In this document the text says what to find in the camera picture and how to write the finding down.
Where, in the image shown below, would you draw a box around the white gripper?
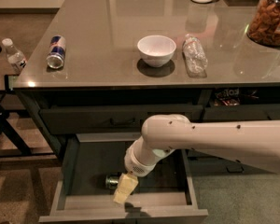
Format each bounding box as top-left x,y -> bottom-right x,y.
113,137 -> 174,204

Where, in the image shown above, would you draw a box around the green soda can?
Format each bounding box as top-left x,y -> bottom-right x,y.
105,174 -> 119,189

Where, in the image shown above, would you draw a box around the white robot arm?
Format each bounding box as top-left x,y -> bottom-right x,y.
113,114 -> 280,204

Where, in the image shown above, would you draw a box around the open middle drawer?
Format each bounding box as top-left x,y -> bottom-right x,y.
39,137 -> 208,224

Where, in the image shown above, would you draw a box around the bottom right drawer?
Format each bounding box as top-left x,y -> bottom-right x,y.
189,156 -> 268,175

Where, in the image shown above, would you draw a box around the top left drawer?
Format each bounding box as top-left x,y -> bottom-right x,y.
39,104 -> 203,134

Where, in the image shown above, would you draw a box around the snack bags in drawer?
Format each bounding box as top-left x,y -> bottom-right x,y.
210,88 -> 259,107

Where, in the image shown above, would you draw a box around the clear plastic bottle on counter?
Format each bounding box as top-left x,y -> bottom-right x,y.
182,34 -> 208,75

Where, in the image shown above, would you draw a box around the blue silver energy drink can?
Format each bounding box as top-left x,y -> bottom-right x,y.
47,35 -> 66,69

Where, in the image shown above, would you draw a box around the white bowl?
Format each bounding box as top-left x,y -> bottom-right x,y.
137,35 -> 176,67

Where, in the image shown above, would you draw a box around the small water bottle white cap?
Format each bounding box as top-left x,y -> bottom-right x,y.
2,38 -> 27,75

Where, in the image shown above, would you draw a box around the dark side table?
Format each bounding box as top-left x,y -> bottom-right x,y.
0,42 -> 55,159

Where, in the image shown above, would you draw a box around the snack jar with black lid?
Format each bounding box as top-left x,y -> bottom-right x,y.
247,0 -> 280,47

